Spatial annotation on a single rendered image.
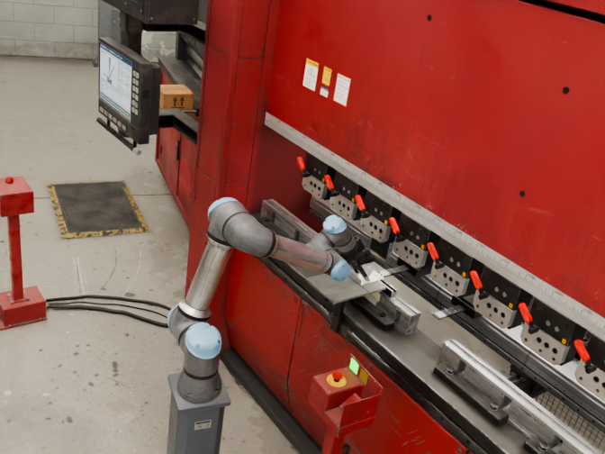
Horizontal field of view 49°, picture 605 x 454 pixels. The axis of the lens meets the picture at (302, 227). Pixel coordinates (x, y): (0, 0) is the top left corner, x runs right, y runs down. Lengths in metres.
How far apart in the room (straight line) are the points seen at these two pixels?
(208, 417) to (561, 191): 1.34
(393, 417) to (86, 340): 1.88
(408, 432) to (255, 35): 1.73
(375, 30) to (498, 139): 0.66
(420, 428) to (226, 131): 1.51
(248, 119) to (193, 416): 1.39
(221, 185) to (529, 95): 1.58
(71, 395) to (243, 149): 1.46
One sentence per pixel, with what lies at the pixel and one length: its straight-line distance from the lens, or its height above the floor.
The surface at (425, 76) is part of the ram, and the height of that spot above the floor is 1.84.
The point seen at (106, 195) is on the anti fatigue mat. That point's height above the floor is 0.01.
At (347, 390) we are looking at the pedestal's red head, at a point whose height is 0.77.
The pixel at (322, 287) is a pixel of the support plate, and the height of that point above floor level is 1.00.
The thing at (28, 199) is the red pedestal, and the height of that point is 0.76.
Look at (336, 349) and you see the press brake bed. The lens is 2.78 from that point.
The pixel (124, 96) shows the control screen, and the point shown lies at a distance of 3.10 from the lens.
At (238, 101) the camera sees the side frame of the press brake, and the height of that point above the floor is 1.46.
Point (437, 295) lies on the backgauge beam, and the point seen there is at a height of 0.94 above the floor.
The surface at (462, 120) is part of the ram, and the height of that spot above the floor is 1.75.
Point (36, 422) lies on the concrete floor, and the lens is 3.41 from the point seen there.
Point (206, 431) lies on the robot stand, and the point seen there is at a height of 0.65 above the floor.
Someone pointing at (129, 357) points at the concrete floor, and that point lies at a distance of 3.73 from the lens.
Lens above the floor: 2.34
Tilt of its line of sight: 27 degrees down
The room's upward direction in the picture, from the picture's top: 9 degrees clockwise
